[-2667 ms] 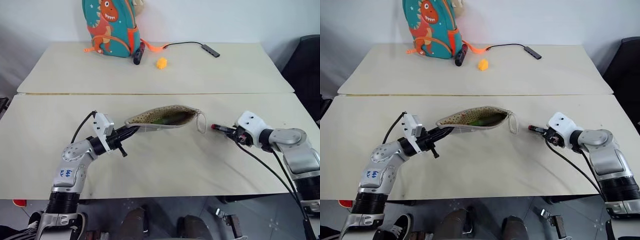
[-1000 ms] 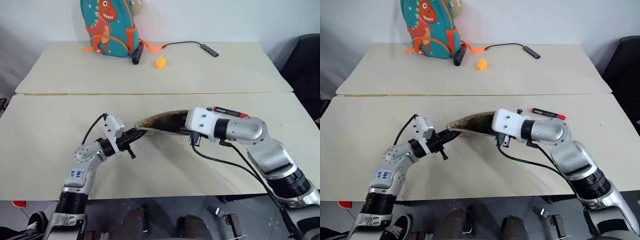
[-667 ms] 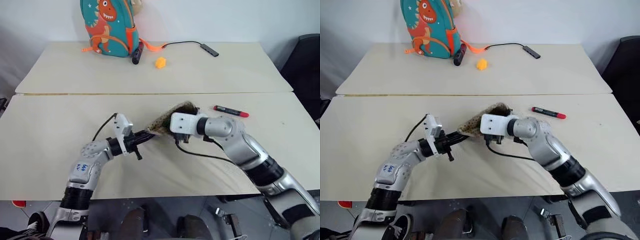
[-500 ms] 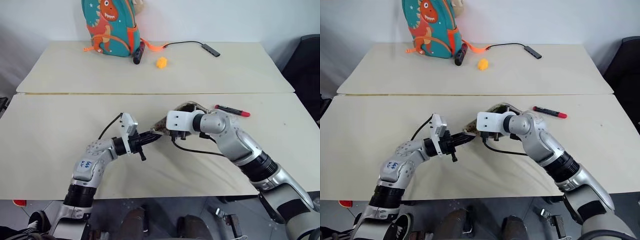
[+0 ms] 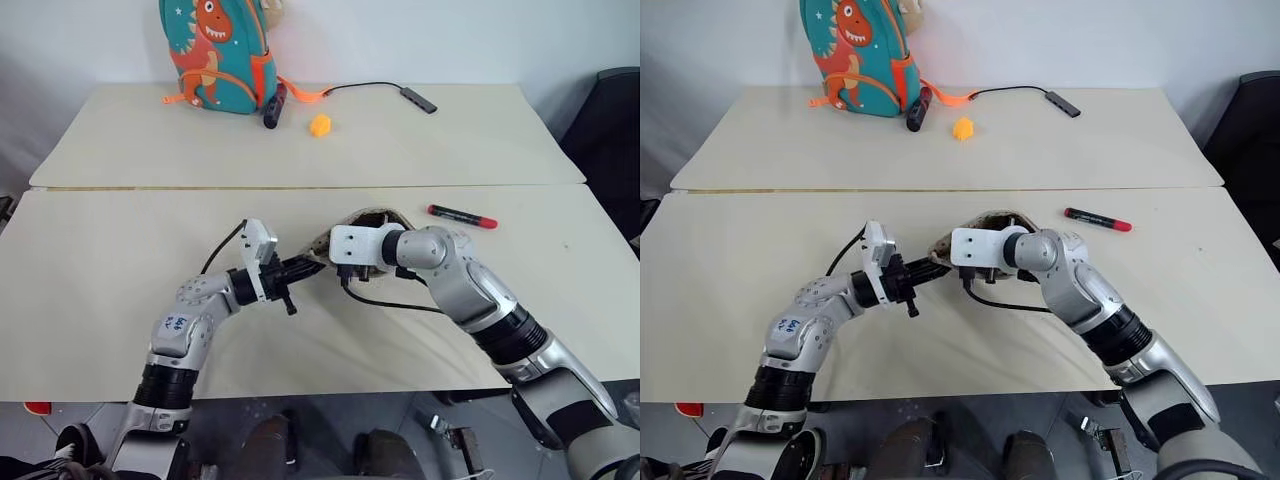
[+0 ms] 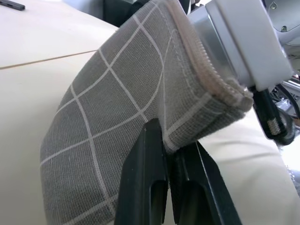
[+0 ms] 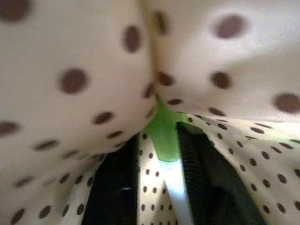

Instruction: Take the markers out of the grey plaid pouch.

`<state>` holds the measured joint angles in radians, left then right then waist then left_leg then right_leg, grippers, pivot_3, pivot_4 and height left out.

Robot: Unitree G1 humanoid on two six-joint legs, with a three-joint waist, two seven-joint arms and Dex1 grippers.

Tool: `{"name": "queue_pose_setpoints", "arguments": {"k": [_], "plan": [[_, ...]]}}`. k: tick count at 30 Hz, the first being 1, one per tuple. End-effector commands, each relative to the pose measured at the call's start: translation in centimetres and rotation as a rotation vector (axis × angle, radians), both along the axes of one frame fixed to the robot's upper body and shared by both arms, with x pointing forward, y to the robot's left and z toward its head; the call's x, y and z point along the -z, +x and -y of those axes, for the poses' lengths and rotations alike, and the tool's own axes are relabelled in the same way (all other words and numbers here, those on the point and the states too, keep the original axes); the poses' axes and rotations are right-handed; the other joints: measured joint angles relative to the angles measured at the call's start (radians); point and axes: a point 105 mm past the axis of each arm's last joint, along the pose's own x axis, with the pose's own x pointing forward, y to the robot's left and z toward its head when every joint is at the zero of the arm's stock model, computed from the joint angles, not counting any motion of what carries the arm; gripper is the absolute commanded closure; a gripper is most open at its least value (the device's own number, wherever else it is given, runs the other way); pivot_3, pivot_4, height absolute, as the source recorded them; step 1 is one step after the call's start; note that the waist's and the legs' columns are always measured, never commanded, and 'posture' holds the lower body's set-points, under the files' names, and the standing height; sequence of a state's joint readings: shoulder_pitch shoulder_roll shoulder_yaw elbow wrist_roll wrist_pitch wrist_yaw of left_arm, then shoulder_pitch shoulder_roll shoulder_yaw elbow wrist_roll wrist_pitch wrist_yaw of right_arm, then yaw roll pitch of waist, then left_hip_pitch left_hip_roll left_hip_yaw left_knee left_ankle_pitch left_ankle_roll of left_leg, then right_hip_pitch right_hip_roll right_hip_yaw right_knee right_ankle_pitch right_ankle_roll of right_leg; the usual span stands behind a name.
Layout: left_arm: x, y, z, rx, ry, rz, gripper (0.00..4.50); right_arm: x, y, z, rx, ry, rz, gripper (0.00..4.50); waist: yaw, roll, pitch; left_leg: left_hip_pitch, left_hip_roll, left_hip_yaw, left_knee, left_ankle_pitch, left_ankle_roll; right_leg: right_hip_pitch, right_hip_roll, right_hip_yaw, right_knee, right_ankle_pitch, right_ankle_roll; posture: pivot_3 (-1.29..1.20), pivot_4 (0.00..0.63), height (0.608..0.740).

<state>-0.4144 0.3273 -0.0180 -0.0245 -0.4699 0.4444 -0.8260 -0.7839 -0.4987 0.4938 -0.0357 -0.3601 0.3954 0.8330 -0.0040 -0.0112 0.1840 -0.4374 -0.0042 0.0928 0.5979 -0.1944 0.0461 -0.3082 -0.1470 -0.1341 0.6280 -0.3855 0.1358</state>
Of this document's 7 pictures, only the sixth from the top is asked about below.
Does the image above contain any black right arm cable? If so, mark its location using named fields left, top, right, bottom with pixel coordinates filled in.
left=252, top=88, right=296, bottom=146

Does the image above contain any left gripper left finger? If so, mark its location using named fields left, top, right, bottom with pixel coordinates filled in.
left=114, top=118, right=169, bottom=225

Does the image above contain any grey checked pouch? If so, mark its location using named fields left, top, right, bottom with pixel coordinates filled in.
left=39, top=0, right=255, bottom=225

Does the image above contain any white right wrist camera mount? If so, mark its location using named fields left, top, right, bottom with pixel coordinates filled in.
left=187, top=0, right=293, bottom=91

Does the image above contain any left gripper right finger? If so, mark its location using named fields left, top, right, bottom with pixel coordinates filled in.
left=170, top=141, right=242, bottom=225

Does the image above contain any black usb hub with cable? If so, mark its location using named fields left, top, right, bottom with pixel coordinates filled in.
left=0, top=0, right=26, bottom=12

